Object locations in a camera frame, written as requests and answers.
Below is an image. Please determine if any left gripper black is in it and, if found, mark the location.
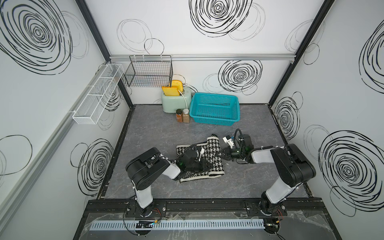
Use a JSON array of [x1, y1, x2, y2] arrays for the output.
[[184, 159, 214, 174]]

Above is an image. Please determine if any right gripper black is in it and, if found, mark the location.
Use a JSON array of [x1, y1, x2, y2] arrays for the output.
[[215, 146, 245, 161]]

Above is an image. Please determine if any black white patterned knit scarf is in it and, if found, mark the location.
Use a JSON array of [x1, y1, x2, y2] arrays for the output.
[[176, 134, 225, 183]]

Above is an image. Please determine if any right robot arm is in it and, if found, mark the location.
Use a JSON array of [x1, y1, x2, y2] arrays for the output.
[[215, 135, 316, 216]]

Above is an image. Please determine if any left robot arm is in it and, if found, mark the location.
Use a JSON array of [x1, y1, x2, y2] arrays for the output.
[[126, 145, 214, 217]]

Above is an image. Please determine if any teal plastic basket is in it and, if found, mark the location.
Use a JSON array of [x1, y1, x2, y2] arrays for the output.
[[190, 93, 241, 126]]

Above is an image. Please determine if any light brown spice jar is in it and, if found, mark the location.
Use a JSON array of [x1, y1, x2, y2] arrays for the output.
[[183, 108, 190, 124]]

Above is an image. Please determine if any dark brown spice jar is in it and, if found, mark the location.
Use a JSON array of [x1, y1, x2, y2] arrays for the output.
[[176, 109, 183, 123]]

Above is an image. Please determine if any mint green toaster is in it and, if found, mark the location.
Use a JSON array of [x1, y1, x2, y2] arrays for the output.
[[161, 88, 193, 113]]

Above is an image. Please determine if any yellow toast slice front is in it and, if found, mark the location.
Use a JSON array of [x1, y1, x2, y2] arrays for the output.
[[162, 87, 180, 97]]

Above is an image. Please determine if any yellow toast slice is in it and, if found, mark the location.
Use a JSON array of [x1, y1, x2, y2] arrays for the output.
[[171, 80, 184, 92], [162, 87, 180, 97]]

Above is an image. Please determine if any yellow toast slice back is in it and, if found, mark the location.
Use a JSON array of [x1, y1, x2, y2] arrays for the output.
[[171, 80, 184, 92]]

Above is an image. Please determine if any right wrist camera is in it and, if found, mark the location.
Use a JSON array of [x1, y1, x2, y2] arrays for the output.
[[223, 135, 235, 149]]

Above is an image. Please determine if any white toaster cable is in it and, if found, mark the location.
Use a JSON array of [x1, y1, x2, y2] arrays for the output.
[[179, 89, 190, 110]]

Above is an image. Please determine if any white slotted cable duct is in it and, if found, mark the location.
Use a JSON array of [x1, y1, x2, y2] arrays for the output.
[[89, 219, 265, 231]]

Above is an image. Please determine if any black wire wall basket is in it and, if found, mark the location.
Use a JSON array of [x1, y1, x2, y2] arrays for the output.
[[125, 55, 173, 88]]

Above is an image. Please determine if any white wire wall shelf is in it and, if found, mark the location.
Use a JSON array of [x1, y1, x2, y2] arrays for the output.
[[73, 63, 124, 125]]

